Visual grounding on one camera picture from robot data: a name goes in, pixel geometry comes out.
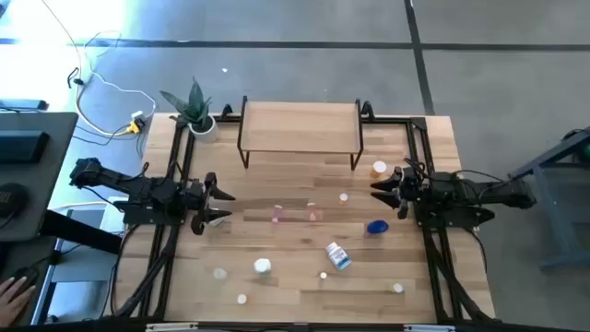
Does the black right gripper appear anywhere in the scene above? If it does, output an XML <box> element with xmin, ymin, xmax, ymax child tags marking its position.
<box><xmin>370</xmin><ymin>165</ymin><xmax>428</xmax><ymax>220</ymax></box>

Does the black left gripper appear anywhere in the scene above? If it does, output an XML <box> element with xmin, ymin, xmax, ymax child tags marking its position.
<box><xmin>183</xmin><ymin>172</ymin><xmax>237</xmax><ymax>237</ymax></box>

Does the white bottle light-blue label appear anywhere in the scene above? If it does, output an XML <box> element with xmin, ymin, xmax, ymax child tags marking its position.
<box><xmin>324</xmin><ymin>241</ymin><xmax>352</xmax><ymax>272</ymax></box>

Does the snake plant in white pot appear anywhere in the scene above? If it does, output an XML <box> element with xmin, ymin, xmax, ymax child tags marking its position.
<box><xmin>159</xmin><ymin>76</ymin><xmax>220</xmax><ymax>144</ymax></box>

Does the blue-grey metal table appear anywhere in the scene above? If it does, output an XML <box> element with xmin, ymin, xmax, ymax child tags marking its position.
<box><xmin>508</xmin><ymin>126</ymin><xmax>590</xmax><ymax>271</ymax></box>

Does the grey desk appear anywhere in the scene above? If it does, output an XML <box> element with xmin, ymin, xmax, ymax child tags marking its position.
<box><xmin>0</xmin><ymin>110</ymin><xmax>124</xmax><ymax>255</ymax></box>

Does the black rectangular device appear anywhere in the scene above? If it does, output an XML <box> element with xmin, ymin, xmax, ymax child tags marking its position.
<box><xmin>0</xmin><ymin>130</ymin><xmax>51</xmax><ymax>164</ymax></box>

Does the black computer mouse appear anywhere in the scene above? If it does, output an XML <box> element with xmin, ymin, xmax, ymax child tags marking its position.
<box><xmin>8</xmin><ymin>266</ymin><xmax>41</xmax><ymax>290</ymax></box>

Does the round black device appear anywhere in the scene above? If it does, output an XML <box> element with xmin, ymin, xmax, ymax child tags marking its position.
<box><xmin>0</xmin><ymin>183</ymin><xmax>29</xmax><ymax>219</ymax></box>

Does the dark flat tablet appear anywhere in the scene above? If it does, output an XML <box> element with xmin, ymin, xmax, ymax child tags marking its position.
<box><xmin>0</xmin><ymin>98</ymin><xmax>50</xmax><ymax>113</ymax></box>

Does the person's hand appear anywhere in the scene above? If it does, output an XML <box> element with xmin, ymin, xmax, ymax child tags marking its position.
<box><xmin>0</xmin><ymin>275</ymin><xmax>37</xmax><ymax>326</ymax></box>

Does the black aluminium table frame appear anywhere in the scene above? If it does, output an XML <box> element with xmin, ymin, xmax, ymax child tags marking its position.
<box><xmin>110</xmin><ymin>99</ymin><xmax>497</xmax><ymax>324</ymax></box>

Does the wooden shelf with black frame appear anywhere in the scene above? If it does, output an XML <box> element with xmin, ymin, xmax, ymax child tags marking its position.
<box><xmin>236</xmin><ymin>95</ymin><xmax>365</xmax><ymax>172</ymax></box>

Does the silver bracket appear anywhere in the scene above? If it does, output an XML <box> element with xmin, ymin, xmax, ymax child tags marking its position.
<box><xmin>145</xmin><ymin>322</ymin><xmax>199</xmax><ymax>332</ymax></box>
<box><xmin>403</xmin><ymin>324</ymin><xmax>456</xmax><ymax>332</ymax></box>

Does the black floor cable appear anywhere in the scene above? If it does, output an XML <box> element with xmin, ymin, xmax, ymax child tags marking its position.
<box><xmin>66</xmin><ymin>30</ymin><xmax>124</xmax><ymax>91</ymax></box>

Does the white floor cable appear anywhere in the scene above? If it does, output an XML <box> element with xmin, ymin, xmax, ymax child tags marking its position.
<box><xmin>40</xmin><ymin>0</ymin><xmax>158</xmax><ymax>138</ymax></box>

